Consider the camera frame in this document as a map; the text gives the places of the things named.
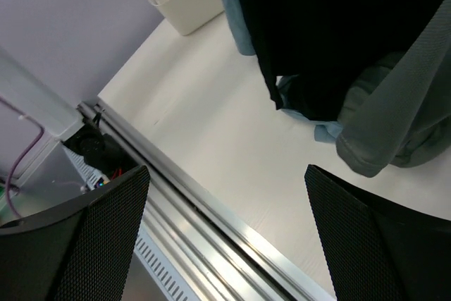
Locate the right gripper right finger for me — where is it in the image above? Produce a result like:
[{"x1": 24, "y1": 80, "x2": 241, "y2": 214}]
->
[{"x1": 304, "y1": 164, "x2": 450, "y2": 300}]

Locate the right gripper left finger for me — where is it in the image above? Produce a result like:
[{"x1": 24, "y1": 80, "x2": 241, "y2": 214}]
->
[{"x1": 1, "y1": 166, "x2": 150, "y2": 300}]

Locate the dark grey t shirt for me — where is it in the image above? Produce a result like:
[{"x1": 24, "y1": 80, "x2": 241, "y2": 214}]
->
[{"x1": 335, "y1": 0, "x2": 450, "y2": 178}]

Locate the black t shirt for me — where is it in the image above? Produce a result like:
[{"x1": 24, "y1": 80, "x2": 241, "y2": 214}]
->
[{"x1": 239, "y1": 0, "x2": 443, "y2": 121}]

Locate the teal t shirt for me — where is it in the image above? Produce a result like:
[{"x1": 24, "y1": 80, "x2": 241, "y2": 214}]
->
[{"x1": 221, "y1": 0, "x2": 255, "y2": 56}]

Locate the light blue cloth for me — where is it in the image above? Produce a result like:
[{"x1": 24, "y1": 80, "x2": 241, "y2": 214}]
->
[{"x1": 277, "y1": 76, "x2": 342, "y2": 144}]

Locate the slotted cable duct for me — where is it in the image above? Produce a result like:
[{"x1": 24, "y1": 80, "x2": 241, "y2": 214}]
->
[{"x1": 63, "y1": 147, "x2": 198, "y2": 300}]

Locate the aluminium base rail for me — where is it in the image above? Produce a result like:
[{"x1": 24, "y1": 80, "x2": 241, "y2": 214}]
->
[{"x1": 78, "y1": 103, "x2": 330, "y2": 300}]

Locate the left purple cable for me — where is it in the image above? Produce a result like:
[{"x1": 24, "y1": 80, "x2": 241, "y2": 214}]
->
[{"x1": 0, "y1": 96, "x2": 87, "y2": 219}]

